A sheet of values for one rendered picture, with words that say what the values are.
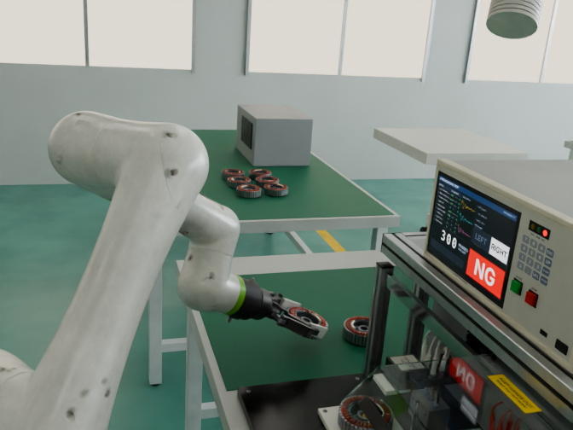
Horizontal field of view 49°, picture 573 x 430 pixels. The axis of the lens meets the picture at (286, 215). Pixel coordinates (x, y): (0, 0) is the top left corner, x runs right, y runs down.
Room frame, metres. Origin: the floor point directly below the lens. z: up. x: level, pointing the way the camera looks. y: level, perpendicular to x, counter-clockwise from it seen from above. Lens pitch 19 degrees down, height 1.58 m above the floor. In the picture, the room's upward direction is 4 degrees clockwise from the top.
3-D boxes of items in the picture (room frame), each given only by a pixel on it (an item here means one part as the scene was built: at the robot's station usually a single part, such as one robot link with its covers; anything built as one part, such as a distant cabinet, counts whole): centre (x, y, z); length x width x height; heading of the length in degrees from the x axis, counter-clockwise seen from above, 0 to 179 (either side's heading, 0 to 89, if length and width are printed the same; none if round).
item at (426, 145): (1.99, -0.50, 0.98); 0.37 x 0.35 x 0.46; 18
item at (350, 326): (1.49, -0.23, 0.77); 0.11 x 0.11 x 0.04
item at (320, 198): (3.27, 0.31, 0.38); 1.85 x 1.10 x 0.75; 18
